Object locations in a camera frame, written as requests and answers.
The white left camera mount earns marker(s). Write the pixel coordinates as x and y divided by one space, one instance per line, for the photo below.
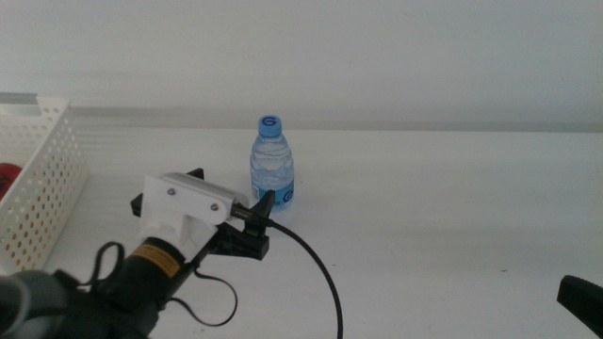
184 207

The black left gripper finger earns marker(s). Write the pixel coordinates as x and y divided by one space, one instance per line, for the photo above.
261 216
197 173

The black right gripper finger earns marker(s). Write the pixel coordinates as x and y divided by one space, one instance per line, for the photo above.
584 301

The clear water bottle blue cap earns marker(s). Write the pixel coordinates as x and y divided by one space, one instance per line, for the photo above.
272 165

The red cola can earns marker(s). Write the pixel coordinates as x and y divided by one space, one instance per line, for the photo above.
8 179

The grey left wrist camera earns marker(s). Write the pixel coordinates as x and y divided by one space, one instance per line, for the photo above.
240 202

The white perforated plastic basket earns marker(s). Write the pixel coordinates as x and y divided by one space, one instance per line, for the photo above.
42 198

